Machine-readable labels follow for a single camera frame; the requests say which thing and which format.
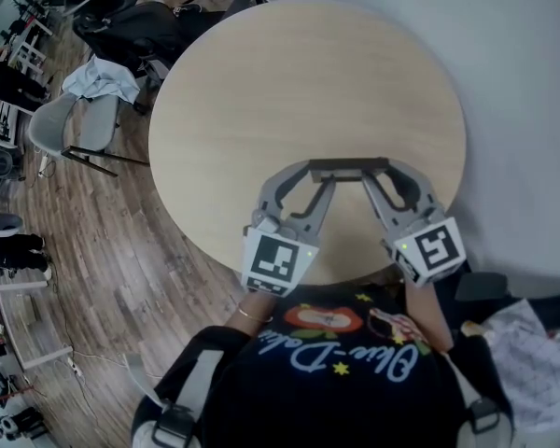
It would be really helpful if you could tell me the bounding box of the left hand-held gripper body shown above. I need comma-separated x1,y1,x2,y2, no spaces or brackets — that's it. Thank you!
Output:
241,207,321,298

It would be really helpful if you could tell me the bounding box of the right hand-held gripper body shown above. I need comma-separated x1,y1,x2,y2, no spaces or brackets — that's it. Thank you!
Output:
380,205,467,288

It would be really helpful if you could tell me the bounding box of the black picture frame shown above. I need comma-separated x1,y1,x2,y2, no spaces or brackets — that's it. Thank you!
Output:
307,156,391,185

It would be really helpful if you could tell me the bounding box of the person's right forearm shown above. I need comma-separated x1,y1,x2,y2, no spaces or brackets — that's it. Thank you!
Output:
403,275,455,354

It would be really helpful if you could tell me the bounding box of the person's left forearm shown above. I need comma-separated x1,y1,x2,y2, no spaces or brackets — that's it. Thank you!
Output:
231,291,281,343

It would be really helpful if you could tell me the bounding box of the round wooden table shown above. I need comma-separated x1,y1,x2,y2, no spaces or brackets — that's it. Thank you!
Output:
147,0,468,287

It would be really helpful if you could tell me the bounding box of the white patterned cloth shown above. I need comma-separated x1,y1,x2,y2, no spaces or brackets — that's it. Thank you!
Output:
461,296,560,433

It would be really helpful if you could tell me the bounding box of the black printed t-shirt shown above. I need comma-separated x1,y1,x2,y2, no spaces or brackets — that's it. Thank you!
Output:
153,282,514,448

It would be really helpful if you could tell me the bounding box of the light blue cloth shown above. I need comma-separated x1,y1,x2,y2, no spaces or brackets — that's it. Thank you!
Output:
63,56,141,105

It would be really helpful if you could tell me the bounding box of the grey shell chair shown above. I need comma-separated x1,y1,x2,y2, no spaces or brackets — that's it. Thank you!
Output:
27,91,150,177

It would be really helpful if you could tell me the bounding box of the white metal table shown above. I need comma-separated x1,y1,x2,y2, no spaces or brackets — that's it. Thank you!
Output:
0,280,74,372

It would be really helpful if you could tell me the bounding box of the thin gold bracelet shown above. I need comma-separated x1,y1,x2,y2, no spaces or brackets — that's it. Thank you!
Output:
236,303,274,324

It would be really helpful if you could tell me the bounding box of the grey backpack strap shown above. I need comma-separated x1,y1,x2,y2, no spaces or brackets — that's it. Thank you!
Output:
461,394,517,448
133,347,225,448

